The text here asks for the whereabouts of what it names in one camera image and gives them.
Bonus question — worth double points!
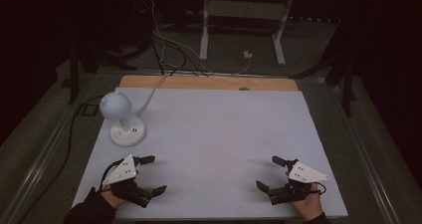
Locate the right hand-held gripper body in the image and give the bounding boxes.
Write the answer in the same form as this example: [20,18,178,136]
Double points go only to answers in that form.
[268,159,331,206]

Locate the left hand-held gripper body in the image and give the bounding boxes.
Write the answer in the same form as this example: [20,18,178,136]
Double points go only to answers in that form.
[102,153,153,209]

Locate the person's left hand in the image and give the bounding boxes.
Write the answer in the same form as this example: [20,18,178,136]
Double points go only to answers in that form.
[100,188,129,210]

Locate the person's right hand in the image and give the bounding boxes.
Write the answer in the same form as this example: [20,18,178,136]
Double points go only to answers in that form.
[291,183,324,223]

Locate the white desk lamp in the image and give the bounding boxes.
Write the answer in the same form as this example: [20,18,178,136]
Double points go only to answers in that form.
[99,88,147,148]

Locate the white table mat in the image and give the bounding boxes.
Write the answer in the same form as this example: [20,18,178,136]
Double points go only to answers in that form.
[71,87,349,220]

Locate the black stand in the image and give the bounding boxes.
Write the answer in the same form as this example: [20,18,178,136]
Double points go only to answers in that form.
[288,49,358,117]
[67,39,137,106]

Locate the white metal stand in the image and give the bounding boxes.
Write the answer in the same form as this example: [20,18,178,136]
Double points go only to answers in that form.
[198,0,297,67]

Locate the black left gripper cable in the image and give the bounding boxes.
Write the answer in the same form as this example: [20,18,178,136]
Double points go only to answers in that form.
[99,158,125,192]

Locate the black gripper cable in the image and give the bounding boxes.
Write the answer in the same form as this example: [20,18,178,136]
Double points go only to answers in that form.
[312,181,328,196]
[99,158,125,192]

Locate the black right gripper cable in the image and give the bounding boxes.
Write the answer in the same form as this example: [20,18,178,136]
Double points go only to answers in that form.
[312,181,328,196]

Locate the long black floor cable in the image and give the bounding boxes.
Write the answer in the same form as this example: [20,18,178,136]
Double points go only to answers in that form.
[16,95,106,224]

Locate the white lamp cable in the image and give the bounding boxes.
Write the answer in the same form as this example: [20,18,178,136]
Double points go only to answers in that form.
[134,74,167,118]

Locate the black square frame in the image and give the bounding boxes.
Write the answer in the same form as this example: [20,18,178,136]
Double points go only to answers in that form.
[80,103,100,117]

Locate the black cable bundle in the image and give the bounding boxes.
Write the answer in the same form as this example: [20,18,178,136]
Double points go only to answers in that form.
[149,31,210,78]

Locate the thin white cable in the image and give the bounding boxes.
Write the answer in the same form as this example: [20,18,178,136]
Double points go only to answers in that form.
[144,0,213,75]

